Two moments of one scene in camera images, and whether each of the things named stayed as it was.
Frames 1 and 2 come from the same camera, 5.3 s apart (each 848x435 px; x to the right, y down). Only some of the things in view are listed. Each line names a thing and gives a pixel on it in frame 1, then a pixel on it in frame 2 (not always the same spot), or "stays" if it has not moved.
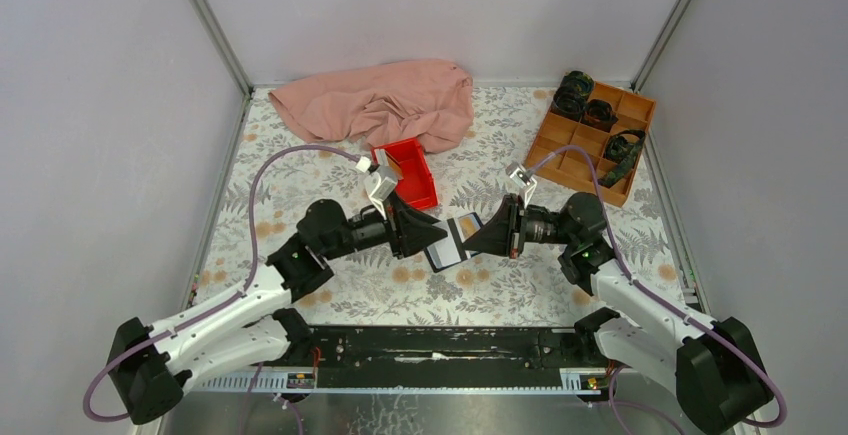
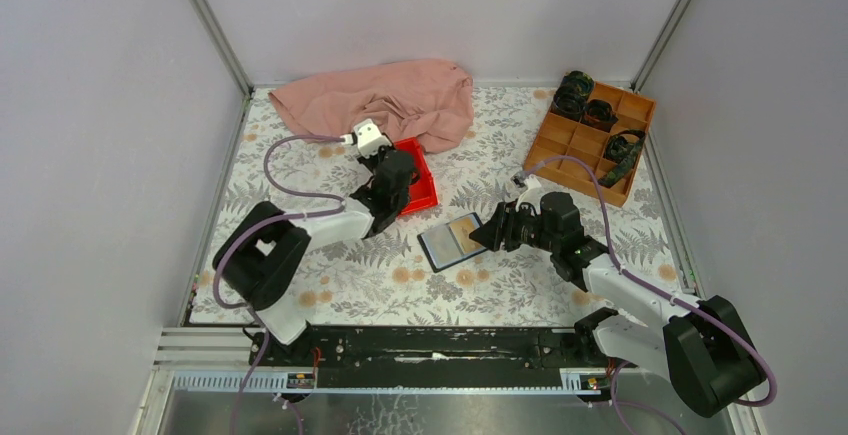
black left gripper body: (393, 212) → (381, 151)
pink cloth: (382, 104) stays
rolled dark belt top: (570, 98) stays
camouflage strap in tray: (622, 147) stays
